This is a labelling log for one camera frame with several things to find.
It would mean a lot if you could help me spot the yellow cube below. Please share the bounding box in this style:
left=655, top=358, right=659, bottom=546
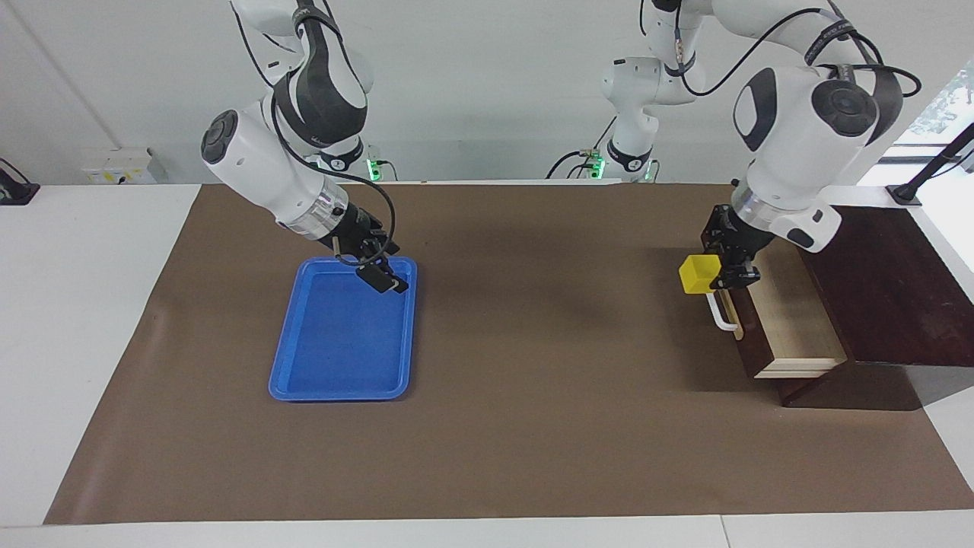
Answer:
left=679, top=254, right=723, bottom=295

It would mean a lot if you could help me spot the wooden drawer with white handle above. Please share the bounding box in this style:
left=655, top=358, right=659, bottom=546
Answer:
left=700, top=204, right=850, bottom=380

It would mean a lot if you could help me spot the blue plastic tray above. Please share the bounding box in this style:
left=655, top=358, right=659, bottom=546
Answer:
left=268, top=256, right=419, bottom=403

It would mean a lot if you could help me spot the dark wooden cabinet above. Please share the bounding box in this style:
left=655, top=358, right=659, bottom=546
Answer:
left=776, top=204, right=974, bottom=409

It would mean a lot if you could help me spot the black pole clamp stand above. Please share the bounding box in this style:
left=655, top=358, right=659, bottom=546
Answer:
left=886, top=120, right=974, bottom=208

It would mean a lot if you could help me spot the brown table mat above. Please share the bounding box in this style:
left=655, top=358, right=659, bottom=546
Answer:
left=43, top=183, right=974, bottom=526

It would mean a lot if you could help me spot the small black stand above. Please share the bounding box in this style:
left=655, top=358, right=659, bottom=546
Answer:
left=0, top=158, right=41, bottom=206

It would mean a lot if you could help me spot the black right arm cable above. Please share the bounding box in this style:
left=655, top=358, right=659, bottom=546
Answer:
left=228, top=0, right=397, bottom=267

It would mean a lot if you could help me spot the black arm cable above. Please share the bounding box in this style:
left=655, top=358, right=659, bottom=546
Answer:
left=639, top=0, right=923, bottom=100
left=228, top=0, right=397, bottom=267

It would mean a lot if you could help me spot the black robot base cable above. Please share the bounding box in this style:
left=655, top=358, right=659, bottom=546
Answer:
left=545, top=114, right=619, bottom=181

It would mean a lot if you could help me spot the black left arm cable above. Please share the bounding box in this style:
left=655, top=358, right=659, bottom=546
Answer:
left=639, top=0, right=923, bottom=100

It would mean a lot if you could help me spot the dark strap on left arm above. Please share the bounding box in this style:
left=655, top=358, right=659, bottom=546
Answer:
left=804, top=18, right=862, bottom=66

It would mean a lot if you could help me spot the white wall socket box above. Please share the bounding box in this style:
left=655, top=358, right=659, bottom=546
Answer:
left=81, top=148, right=158, bottom=186

